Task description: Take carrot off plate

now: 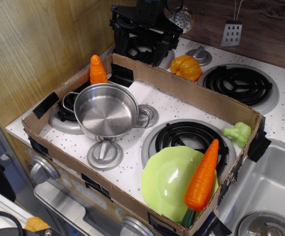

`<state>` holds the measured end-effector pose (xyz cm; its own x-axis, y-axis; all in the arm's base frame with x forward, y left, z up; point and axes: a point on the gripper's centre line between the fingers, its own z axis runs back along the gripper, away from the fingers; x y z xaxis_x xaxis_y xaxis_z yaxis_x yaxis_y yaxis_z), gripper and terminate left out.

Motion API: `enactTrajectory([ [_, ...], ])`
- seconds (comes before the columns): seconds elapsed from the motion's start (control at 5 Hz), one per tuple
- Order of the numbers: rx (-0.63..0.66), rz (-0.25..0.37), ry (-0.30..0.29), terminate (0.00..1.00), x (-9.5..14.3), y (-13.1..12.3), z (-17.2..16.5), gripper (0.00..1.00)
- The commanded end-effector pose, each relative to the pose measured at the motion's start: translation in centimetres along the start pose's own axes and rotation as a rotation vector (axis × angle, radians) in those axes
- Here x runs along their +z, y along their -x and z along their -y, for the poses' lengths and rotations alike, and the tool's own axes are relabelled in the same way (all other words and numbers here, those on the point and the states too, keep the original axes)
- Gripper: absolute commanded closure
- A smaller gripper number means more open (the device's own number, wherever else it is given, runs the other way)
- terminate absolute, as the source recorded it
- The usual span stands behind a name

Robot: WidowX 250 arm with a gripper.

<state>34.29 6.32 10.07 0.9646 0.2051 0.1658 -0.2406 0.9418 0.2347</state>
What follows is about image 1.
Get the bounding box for silver stove knob front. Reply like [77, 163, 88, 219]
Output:
[87, 140, 123, 171]

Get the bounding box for silver stove knob middle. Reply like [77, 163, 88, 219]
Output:
[134, 104, 159, 129]

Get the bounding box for back right black burner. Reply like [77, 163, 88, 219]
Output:
[198, 64, 280, 115]

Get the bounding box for silver oven door handle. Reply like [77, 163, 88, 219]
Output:
[34, 181, 122, 236]

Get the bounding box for sink drain strainer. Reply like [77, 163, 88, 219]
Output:
[234, 211, 285, 236]

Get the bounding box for silver oven knob left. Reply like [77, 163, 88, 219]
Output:
[30, 155, 60, 184]

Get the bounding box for black cable bottom left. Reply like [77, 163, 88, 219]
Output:
[0, 210, 25, 236]

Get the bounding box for front right black burner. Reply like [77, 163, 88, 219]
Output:
[141, 119, 236, 183]

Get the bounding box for hanging metal slotted spatula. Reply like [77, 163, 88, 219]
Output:
[221, 0, 243, 47]

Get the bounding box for silver oven knob right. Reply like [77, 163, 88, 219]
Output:
[120, 216, 154, 236]

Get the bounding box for back left black burner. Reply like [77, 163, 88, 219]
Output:
[124, 36, 175, 70]

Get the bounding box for orange toy carrot green stem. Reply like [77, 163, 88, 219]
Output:
[181, 139, 219, 228]

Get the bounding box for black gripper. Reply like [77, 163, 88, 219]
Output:
[110, 0, 183, 67]

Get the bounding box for silver toy sink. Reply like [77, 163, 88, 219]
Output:
[218, 140, 285, 236]

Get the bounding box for cardboard fence with black tape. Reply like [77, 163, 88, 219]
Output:
[22, 54, 265, 236]

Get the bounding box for orange object bottom left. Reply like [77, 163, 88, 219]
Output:
[24, 217, 49, 232]

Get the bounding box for hanging metal strainer ladle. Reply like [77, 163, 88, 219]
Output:
[169, 0, 195, 34]

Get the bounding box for green toy broccoli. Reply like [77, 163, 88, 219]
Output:
[222, 122, 252, 147]

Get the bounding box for silver stove knob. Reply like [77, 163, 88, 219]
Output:
[87, 140, 123, 171]
[134, 104, 159, 129]
[186, 46, 212, 66]

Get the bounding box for stainless steel pot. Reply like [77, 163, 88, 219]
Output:
[73, 83, 139, 142]

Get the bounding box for black burner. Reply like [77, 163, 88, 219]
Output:
[124, 36, 175, 70]
[49, 81, 90, 135]
[198, 64, 280, 115]
[141, 119, 236, 183]

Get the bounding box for orange toy pumpkin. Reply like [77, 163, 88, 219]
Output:
[170, 55, 202, 81]

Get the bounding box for silver oven knob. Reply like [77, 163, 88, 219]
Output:
[120, 216, 154, 236]
[30, 155, 60, 184]

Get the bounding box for upright orange toy carrot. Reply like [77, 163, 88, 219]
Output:
[90, 55, 108, 85]

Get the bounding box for silver stove knob back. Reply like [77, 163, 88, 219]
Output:
[186, 46, 212, 66]

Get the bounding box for front left black burner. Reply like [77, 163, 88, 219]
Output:
[49, 81, 90, 135]

